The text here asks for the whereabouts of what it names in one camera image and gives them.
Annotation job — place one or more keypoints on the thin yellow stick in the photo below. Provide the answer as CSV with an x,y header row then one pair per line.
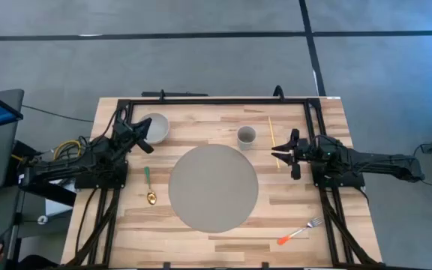
x,y
271,129

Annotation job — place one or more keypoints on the black clamp bar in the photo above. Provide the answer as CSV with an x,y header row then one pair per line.
x,y
174,94

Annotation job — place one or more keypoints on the white tape roll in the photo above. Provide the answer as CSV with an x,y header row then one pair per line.
x,y
42,219

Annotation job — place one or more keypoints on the large round grey plate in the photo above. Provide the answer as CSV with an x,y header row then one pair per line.
x,y
213,187

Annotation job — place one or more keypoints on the black aluminium table frame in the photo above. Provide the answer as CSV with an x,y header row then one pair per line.
x,y
219,101

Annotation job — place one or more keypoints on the white paper sheet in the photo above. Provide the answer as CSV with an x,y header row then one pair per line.
x,y
56,206

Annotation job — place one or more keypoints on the grey cup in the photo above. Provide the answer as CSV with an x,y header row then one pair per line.
x,y
246,137

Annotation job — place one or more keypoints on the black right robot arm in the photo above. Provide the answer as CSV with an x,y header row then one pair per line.
x,y
369,162

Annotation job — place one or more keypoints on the white round bowl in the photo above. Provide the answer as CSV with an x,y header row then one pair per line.
x,y
159,127

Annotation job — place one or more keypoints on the black desk support bar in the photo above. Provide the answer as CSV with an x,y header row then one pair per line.
x,y
51,193

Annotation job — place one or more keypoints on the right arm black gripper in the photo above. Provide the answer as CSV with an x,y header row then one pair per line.
x,y
304,152

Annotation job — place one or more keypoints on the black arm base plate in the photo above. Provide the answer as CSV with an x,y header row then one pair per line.
x,y
343,182
99,183

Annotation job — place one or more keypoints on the black hook clamp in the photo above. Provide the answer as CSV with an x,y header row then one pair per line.
x,y
278,92

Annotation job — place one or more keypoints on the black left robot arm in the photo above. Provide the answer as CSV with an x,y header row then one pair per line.
x,y
88,159

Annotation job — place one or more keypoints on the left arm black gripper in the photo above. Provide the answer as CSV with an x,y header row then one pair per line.
x,y
126,133

